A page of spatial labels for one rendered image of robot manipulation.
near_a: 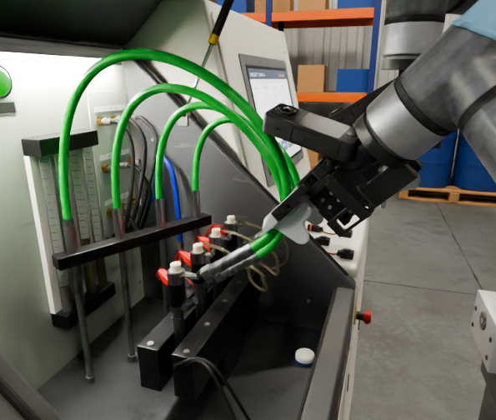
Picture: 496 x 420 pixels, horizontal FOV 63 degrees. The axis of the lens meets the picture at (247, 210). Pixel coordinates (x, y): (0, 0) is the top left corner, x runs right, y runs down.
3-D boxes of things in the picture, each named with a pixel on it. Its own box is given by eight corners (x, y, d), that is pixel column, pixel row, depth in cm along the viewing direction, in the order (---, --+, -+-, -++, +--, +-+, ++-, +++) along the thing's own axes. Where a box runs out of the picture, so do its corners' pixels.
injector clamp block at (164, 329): (197, 436, 66) (192, 357, 61) (143, 420, 69) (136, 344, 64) (259, 322, 96) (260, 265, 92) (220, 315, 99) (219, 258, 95)
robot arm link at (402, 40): (383, 22, 52) (384, 29, 59) (379, 61, 53) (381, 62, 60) (448, 20, 49) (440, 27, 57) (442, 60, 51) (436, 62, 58)
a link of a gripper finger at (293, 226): (279, 266, 54) (327, 228, 48) (248, 233, 54) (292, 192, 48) (288, 254, 56) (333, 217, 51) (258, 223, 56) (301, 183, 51)
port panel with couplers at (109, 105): (116, 239, 88) (99, 92, 79) (102, 237, 90) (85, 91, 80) (147, 220, 100) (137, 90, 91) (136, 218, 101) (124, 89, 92)
